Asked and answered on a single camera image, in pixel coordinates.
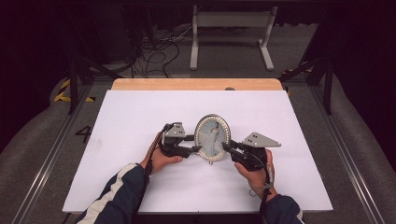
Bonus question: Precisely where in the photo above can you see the aluminium floor rail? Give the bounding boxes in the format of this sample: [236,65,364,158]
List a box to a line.
[309,83,387,224]
[10,82,94,224]

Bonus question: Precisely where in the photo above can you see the black metal stand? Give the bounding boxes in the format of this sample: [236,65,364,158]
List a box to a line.
[278,12,335,116]
[64,6,122,115]

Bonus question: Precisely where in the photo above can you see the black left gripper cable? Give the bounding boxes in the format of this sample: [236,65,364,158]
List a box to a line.
[134,122,174,224]

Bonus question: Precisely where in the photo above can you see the white metal stand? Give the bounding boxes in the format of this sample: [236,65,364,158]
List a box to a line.
[190,4,278,72]

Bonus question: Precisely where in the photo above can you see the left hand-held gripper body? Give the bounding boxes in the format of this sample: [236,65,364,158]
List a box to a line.
[159,121,192,159]

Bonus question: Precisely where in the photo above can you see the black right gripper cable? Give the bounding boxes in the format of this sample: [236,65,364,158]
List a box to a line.
[248,152,276,224]

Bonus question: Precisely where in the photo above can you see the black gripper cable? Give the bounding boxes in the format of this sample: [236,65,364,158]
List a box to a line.
[248,152,276,224]
[134,122,174,224]

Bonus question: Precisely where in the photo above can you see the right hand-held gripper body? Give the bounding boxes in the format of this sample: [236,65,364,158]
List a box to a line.
[232,132,282,173]

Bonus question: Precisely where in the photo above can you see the oval silver photo frame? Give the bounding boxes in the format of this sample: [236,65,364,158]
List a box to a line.
[193,113,232,165]

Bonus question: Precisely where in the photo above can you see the wooden table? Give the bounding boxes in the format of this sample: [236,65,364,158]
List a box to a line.
[111,77,284,91]

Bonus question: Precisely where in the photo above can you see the white table board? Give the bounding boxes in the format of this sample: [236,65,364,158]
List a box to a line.
[63,90,334,214]

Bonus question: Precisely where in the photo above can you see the black floor cables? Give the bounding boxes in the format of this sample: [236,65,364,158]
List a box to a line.
[130,26,194,78]

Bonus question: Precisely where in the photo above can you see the person's right hand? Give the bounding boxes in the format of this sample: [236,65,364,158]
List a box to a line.
[233,148,278,203]

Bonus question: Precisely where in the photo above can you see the person's left hand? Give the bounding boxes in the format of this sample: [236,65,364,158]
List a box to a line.
[139,136,184,175]

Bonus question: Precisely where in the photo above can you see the yellow black floor tape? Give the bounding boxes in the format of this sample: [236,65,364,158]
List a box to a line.
[53,78,96,103]

